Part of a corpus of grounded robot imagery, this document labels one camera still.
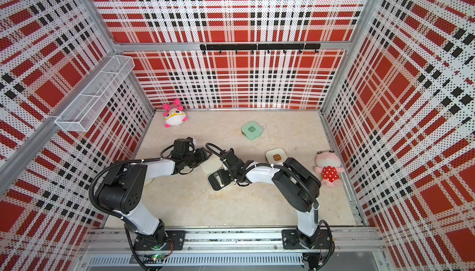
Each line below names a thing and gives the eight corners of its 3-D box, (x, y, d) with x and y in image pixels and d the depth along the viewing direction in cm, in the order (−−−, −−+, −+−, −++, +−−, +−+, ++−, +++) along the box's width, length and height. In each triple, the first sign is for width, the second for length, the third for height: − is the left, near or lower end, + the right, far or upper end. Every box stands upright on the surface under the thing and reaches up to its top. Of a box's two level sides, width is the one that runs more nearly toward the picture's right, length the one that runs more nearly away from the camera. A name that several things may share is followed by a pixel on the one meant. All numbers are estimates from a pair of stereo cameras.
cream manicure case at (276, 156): (266, 164, 99) (266, 161, 96) (265, 151, 104) (265, 148, 101) (286, 164, 98) (287, 161, 96) (284, 151, 104) (285, 148, 101)
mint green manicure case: (252, 142, 108) (252, 139, 106) (239, 131, 113) (238, 127, 111) (264, 132, 113) (265, 129, 110) (251, 122, 118) (251, 119, 116)
